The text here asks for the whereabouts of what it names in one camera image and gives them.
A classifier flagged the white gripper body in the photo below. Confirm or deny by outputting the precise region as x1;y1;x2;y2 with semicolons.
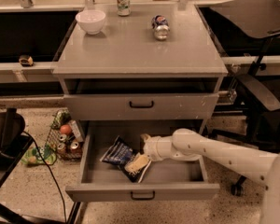
143;136;201;161

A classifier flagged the blue chip bag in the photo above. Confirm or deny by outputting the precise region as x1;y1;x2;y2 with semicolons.
100;136;151;183

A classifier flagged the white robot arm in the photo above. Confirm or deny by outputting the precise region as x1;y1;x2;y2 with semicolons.
126;129;280;224

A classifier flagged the open grey middle drawer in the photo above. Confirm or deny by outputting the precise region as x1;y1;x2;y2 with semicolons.
65;120;219;203

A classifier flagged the closed grey top drawer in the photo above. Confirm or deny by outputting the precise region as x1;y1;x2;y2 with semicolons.
64;94;218;120

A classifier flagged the grey drawer cabinet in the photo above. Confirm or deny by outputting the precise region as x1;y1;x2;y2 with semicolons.
52;3;229;137

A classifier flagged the green chip bag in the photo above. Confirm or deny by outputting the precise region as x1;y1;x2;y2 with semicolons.
51;110;71;130

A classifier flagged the red soda can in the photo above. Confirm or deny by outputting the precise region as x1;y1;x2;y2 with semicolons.
70;141;80;154

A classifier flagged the orange fruit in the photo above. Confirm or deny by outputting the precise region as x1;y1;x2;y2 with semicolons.
60;124;72;135

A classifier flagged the silver soda can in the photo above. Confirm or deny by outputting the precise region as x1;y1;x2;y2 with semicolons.
59;134;67;142

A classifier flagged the lying blue pepsi can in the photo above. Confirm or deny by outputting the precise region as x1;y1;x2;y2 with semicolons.
151;15;170;40

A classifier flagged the white bowl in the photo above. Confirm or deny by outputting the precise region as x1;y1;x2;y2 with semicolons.
76;10;106;35

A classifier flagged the black chair left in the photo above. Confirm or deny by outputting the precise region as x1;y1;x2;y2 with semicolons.
0;108;67;224

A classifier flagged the upright green soda can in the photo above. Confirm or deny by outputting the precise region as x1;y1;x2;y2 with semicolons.
117;0;131;16

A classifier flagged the yellow tape measure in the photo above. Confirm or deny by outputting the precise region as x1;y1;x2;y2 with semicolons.
19;55;34;67

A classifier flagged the black office chair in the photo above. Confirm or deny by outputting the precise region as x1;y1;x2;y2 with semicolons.
204;0;280;198

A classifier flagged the wire basket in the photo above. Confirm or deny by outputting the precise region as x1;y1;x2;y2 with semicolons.
46;118;84;160

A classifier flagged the black cable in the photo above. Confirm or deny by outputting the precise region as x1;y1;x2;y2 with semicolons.
22;130;68;224

